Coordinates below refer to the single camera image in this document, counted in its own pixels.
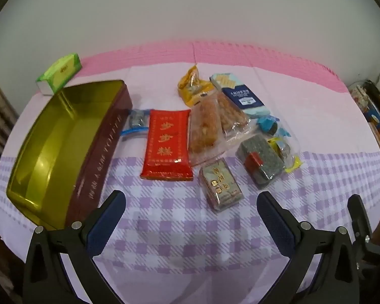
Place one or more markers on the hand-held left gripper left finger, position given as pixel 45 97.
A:
pixel 104 224

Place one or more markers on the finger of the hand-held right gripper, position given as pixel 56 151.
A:
pixel 358 215

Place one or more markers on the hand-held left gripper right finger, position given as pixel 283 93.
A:
pixel 275 221

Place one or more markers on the dark green red-label cake packet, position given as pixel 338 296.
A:
pixel 266 164

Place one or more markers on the brown gold-print cake packet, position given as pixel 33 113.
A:
pixel 221 186

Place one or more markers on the yellow candy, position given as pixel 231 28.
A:
pixel 283 150

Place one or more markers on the maroon and gold tin box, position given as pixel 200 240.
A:
pixel 50 148

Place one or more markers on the red snack packet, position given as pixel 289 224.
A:
pixel 166 145

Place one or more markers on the clear candy with blue ends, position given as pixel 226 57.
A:
pixel 137 120

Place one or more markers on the clear pastry packet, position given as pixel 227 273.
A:
pixel 231 117
pixel 204 126

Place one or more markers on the blue cracker packet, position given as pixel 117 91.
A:
pixel 243 98

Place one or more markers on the orange yellow snack packet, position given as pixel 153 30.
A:
pixel 191 90

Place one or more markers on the cluttered shelf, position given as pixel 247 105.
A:
pixel 376 117

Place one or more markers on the pink and purple checked tablecloth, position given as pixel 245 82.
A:
pixel 177 228

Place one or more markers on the beige patterned curtain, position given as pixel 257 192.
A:
pixel 0 117

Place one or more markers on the green tissue box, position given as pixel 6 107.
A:
pixel 61 71

